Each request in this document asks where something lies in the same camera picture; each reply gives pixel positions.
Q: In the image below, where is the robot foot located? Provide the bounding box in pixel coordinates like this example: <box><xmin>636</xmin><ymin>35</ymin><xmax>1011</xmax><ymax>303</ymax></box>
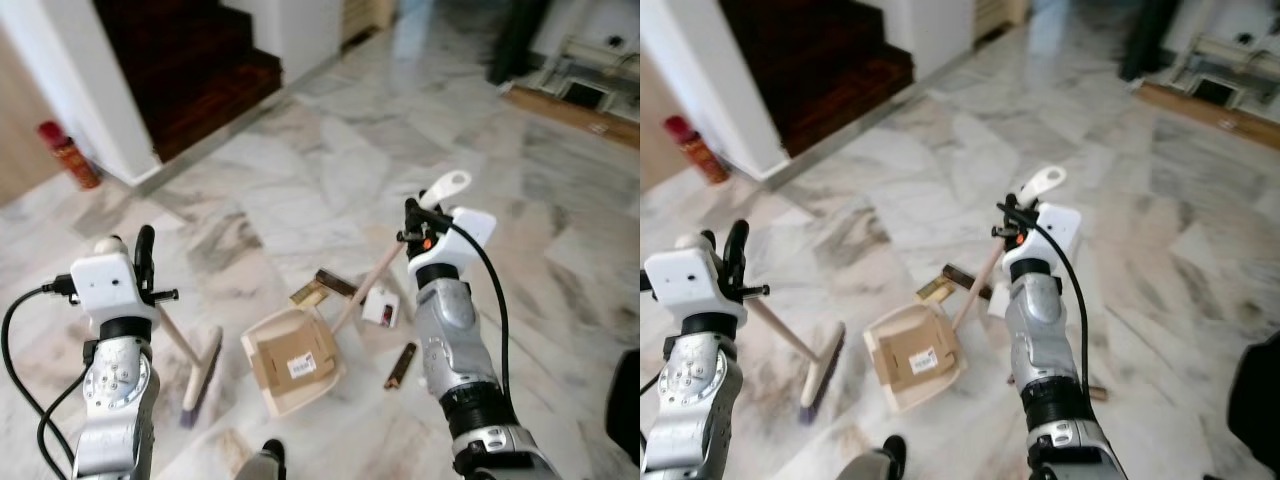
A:
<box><xmin>834</xmin><ymin>434</ymin><xmax>910</xmax><ymax>480</ymax></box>
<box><xmin>234</xmin><ymin>438</ymin><xmax>287</xmax><ymax>480</ymax></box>

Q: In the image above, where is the red spray can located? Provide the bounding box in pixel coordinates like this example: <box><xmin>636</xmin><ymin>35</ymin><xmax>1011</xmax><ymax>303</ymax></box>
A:
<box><xmin>38</xmin><ymin>121</ymin><xmax>102</xmax><ymax>191</ymax></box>
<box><xmin>664</xmin><ymin>115</ymin><xmax>732</xmax><ymax>186</ymax></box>

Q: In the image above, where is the black bulky object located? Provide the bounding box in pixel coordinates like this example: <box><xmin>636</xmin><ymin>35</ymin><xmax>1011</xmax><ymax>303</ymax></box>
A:
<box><xmin>605</xmin><ymin>347</ymin><xmax>641</xmax><ymax>468</ymax></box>
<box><xmin>1224</xmin><ymin>329</ymin><xmax>1280</xmax><ymax>473</ymax></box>

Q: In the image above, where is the light wooden slatted panel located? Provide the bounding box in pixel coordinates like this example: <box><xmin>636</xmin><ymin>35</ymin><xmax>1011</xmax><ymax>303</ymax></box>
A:
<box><xmin>339</xmin><ymin>0</ymin><xmax>397</xmax><ymax>53</ymax></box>
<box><xmin>973</xmin><ymin>0</ymin><xmax>1032</xmax><ymax>48</ymax></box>

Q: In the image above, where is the wooden broom with dark bristles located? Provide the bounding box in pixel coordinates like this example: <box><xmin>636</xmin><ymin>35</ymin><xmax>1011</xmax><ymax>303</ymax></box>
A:
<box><xmin>674</xmin><ymin>233</ymin><xmax>847</xmax><ymax>427</ymax></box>
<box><xmin>92</xmin><ymin>236</ymin><xmax>224</xmax><ymax>429</ymax></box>

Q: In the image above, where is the beige dustpan with wooden handle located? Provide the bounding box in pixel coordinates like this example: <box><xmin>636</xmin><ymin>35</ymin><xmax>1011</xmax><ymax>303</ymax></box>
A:
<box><xmin>240</xmin><ymin>169</ymin><xmax>473</xmax><ymax>418</ymax></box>
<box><xmin>862</xmin><ymin>164</ymin><xmax>1068</xmax><ymax>414</ymax></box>

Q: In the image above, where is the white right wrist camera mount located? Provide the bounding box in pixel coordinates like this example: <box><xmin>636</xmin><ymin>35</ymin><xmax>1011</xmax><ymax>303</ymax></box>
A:
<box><xmin>1003</xmin><ymin>202</ymin><xmax>1084</xmax><ymax>273</ymax></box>
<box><xmin>415</xmin><ymin>206</ymin><xmax>497</xmax><ymax>279</ymax></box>

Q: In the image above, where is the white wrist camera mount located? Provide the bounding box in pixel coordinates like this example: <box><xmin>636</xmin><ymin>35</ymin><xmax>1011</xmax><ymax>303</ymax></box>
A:
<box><xmin>1003</xmin><ymin>202</ymin><xmax>1084</xmax><ymax>273</ymax></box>
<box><xmin>70</xmin><ymin>252</ymin><xmax>161</xmax><ymax>337</ymax></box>
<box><xmin>644</xmin><ymin>247</ymin><xmax>747</xmax><ymax>327</ymax></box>
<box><xmin>415</xmin><ymin>206</ymin><xmax>497</xmax><ymax>279</ymax></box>

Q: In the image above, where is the pale carved furniture on board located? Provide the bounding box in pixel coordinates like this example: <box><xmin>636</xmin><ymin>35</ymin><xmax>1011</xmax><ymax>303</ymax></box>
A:
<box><xmin>1134</xmin><ymin>28</ymin><xmax>1280</xmax><ymax>153</ymax></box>
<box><xmin>503</xmin><ymin>33</ymin><xmax>641</xmax><ymax>152</ymax></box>

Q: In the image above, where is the dark brown wrapper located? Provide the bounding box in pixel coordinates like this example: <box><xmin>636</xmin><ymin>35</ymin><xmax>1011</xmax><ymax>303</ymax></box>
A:
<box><xmin>317</xmin><ymin>268</ymin><xmax>360</xmax><ymax>300</ymax></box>
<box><xmin>943</xmin><ymin>263</ymin><xmax>997</xmax><ymax>302</ymax></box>

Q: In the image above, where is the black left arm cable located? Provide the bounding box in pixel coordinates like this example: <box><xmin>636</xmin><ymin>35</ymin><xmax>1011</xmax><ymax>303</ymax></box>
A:
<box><xmin>0</xmin><ymin>278</ymin><xmax>93</xmax><ymax>473</ymax></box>

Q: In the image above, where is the dark wooden staircase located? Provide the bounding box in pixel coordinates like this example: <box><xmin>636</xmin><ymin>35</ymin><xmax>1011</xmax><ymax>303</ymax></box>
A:
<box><xmin>717</xmin><ymin>0</ymin><xmax>915</xmax><ymax>159</ymax></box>
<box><xmin>94</xmin><ymin>0</ymin><xmax>284</xmax><ymax>165</ymax></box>

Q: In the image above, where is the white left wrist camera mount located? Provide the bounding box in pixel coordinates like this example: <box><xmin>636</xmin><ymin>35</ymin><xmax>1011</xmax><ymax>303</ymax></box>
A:
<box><xmin>644</xmin><ymin>247</ymin><xmax>747</xmax><ymax>327</ymax></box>
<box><xmin>70</xmin><ymin>252</ymin><xmax>161</xmax><ymax>337</ymax></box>

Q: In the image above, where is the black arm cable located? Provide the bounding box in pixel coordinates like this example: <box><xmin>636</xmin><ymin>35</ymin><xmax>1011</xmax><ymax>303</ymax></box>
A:
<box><xmin>1018</xmin><ymin>208</ymin><xmax>1091</xmax><ymax>393</ymax></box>
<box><xmin>0</xmin><ymin>278</ymin><xmax>93</xmax><ymax>473</ymax></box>
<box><xmin>430</xmin><ymin>210</ymin><xmax>512</xmax><ymax>403</ymax></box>

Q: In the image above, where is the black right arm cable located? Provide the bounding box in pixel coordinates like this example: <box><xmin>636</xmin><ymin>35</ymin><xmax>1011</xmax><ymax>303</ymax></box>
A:
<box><xmin>430</xmin><ymin>210</ymin><xmax>512</xmax><ymax>403</ymax></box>
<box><xmin>1018</xmin><ymin>208</ymin><xmax>1091</xmax><ymax>393</ymax></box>

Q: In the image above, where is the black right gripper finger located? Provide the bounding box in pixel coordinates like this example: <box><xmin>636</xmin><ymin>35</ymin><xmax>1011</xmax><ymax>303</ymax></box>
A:
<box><xmin>997</xmin><ymin>193</ymin><xmax>1041</xmax><ymax>227</ymax></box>
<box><xmin>405</xmin><ymin>197</ymin><xmax>451</xmax><ymax>229</ymax></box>

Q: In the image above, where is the black upright object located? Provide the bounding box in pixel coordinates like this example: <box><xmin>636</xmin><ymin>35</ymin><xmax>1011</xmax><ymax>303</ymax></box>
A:
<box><xmin>486</xmin><ymin>0</ymin><xmax>553</xmax><ymax>87</ymax></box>
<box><xmin>1119</xmin><ymin>0</ymin><xmax>1183</xmax><ymax>84</ymax></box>

